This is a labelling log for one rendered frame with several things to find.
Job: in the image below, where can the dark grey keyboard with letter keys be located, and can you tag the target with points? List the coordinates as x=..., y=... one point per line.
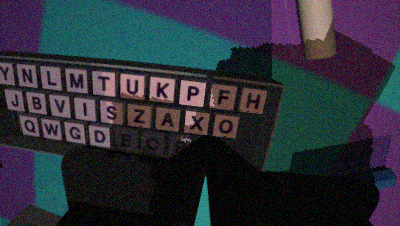
x=50, y=104

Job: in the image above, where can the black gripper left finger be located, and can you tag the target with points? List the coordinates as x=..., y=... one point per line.
x=168, y=187

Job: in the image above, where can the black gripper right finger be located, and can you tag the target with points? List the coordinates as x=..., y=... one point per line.
x=242, y=195

